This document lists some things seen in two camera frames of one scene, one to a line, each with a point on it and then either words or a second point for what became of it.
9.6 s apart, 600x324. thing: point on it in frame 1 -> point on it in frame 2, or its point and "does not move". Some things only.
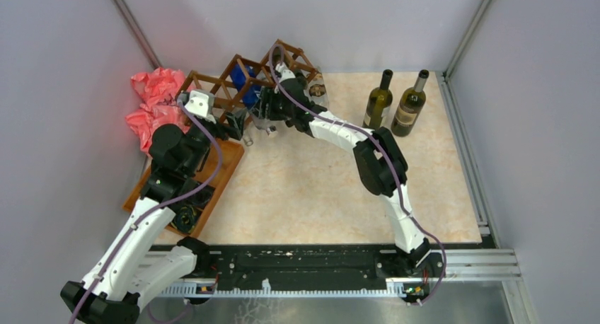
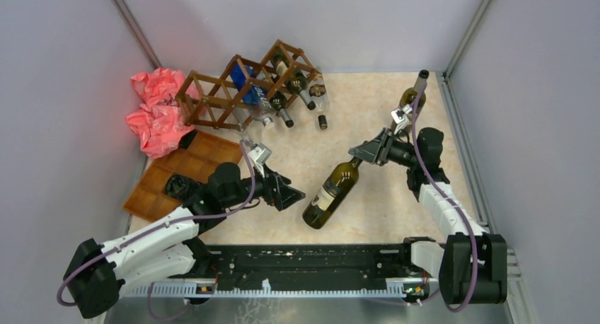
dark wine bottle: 379,102 -> 332,192
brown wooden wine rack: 235,94 does not move
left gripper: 223,132 -> 284,196
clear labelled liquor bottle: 317,91 does not move
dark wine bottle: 410,107 does not move
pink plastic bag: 158,89 does not move
